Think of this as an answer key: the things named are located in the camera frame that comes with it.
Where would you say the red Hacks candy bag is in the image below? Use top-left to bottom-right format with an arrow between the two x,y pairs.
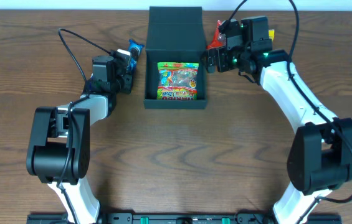
206,20 -> 227,50

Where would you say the yellow Hacks candy bag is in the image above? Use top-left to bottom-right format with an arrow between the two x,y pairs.
269,29 -> 275,40

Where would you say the blue Oreo cookie pack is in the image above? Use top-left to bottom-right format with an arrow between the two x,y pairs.
128,39 -> 145,74

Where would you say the green Haribo gummy bag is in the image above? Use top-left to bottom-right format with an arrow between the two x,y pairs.
156,62 -> 199,100

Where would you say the black box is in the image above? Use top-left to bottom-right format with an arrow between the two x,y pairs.
144,6 -> 207,110

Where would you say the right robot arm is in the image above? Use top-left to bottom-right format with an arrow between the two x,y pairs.
206,16 -> 352,223

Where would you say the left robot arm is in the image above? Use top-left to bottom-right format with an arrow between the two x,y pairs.
26,49 -> 138,223

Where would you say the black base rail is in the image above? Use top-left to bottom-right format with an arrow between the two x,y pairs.
26,213 -> 343,224

